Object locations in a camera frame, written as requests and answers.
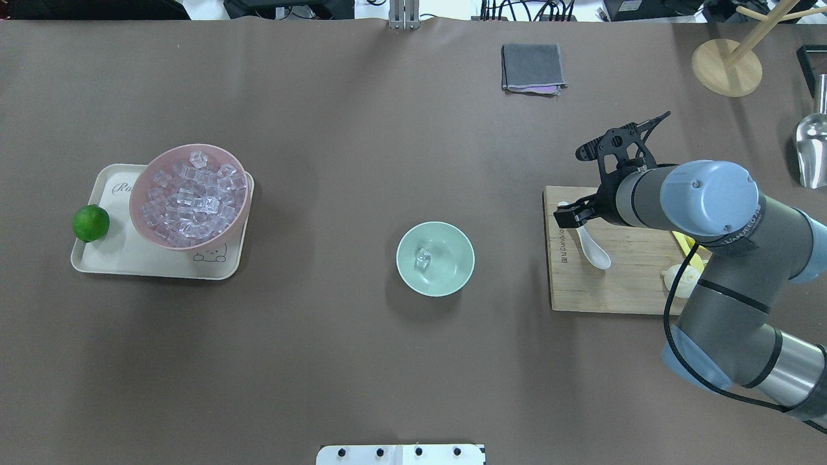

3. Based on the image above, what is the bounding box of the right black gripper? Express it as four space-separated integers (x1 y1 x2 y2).
553 167 647 229

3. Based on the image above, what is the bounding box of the white ceramic spoon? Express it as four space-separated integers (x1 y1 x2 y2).
562 214 611 270

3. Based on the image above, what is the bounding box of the clear ice cube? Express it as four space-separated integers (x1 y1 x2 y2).
415 247 432 271

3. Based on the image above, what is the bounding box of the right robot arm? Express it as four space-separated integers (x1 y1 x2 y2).
554 161 825 431

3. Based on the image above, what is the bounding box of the green bowl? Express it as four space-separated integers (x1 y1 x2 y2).
395 221 476 298

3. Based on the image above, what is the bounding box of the metal ice scoop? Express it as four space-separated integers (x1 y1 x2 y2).
795 74 826 189

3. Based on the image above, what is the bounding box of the pink bowl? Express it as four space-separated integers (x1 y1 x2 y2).
129 143 251 251

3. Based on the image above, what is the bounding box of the pile of ice cubes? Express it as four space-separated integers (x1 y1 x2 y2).
140 150 249 246

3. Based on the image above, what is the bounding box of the bamboo cutting board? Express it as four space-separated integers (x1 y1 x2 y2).
543 186 685 315

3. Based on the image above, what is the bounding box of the yellow plastic knife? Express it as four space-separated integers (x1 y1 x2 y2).
671 231 706 272

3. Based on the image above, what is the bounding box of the white steamed bun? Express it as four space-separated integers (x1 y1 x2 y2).
661 264 701 298

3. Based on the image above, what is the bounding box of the grey folded cloth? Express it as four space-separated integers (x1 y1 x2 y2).
500 43 569 96

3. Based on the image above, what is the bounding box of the wooden mug tree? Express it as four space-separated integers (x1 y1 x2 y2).
691 1 826 98

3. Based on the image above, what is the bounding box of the black glass rack tray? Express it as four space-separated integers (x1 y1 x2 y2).
797 44 826 98

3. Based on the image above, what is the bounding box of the cream tray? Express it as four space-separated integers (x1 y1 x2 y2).
70 163 246 280

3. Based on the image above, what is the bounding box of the green lime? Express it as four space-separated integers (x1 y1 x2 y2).
72 204 111 242

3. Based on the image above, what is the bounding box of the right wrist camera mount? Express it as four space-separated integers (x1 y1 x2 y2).
575 111 671 189

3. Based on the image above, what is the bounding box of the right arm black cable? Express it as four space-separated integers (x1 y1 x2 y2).
663 239 827 435

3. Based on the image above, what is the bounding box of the aluminium frame post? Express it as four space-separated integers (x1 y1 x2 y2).
387 0 421 30

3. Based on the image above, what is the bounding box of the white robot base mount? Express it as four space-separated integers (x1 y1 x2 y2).
315 442 487 464

